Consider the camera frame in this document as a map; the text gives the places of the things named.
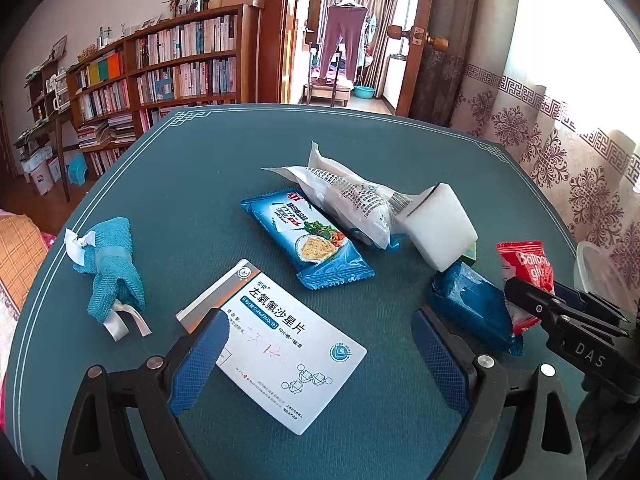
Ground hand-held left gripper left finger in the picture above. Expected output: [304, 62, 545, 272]
[57, 307, 233, 480]

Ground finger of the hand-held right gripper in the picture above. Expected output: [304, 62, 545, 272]
[552, 281, 638, 326]
[504, 276, 576, 333]

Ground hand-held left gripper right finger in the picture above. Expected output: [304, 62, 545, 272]
[411, 307, 588, 480]

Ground clear plastic bowl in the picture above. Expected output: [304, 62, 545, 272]
[575, 241, 640, 321]

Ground red glue packet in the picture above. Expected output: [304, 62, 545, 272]
[496, 241, 556, 336]

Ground small blue foil packet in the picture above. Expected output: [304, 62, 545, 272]
[427, 259, 525, 357]

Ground white sponge block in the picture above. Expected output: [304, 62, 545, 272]
[397, 182, 478, 272]

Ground blue cracker packet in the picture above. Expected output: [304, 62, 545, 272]
[240, 188, 376, 292]

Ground white plastic packet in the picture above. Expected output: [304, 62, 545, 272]
[261, 141, 426, 251]

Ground white medicine box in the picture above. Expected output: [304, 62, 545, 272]
[175, 258, 368, 436]

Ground teal cloth pouch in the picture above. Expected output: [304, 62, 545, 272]
[64, 216, 152, 342]

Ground patterned curtain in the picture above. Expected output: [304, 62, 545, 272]
[410, 45, 640, 291]

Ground teal table mat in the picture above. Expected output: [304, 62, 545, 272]
[2, 104, 621, 480]

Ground orange plaid blanket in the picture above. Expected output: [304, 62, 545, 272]
[0, 209, 51, 321]

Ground blue plastic stool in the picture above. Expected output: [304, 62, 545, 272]
[65, 152, 90, 187]

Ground white storage box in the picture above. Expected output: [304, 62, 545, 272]
[22, 147, 63, 196]

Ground wooden desk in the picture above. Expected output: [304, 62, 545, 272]
[14, 112, 76, 203]

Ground wooden bench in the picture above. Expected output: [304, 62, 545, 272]
[305, 77, 351, 108]

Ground wooden bookshelf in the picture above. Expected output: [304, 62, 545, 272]
[65, 4, 261, 163]

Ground small wooden shelf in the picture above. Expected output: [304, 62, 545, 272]
[25, 57, 73, 126]

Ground rows of books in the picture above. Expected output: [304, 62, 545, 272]
[75, 14, 238, 161]

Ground striped beige curtain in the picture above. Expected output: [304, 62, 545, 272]
[322, 0, 401, 88]

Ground purple pants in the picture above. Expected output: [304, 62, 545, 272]
[317, 2, 368, 83]

